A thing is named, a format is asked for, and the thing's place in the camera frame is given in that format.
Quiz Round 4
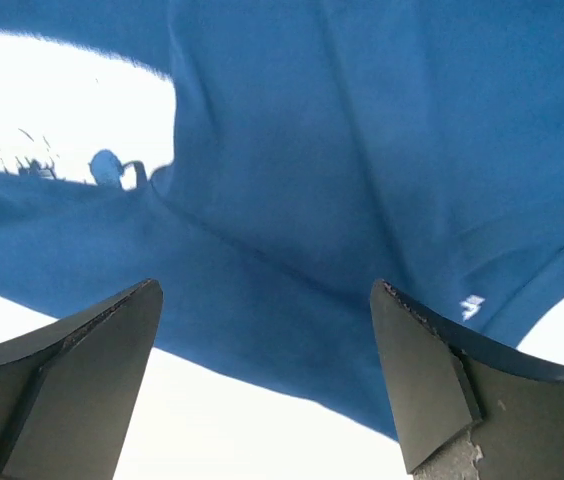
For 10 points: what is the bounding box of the blue printed t shirt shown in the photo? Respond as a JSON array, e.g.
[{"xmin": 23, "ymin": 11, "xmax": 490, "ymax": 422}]
[{"xmin": 0, "ymin": 1, "xmax": 564, "ymax": 436}]

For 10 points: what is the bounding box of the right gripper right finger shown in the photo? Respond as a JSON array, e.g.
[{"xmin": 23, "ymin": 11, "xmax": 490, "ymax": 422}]
[{"xmin": 371, "ymin": 280, "xmax": 564, "ymax": 480}]

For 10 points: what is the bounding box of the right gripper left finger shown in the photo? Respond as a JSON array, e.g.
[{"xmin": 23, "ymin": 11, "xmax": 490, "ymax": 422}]
[{"xmin": 0, "ymin": 280, "xmax": 163, "ymax": 480}]

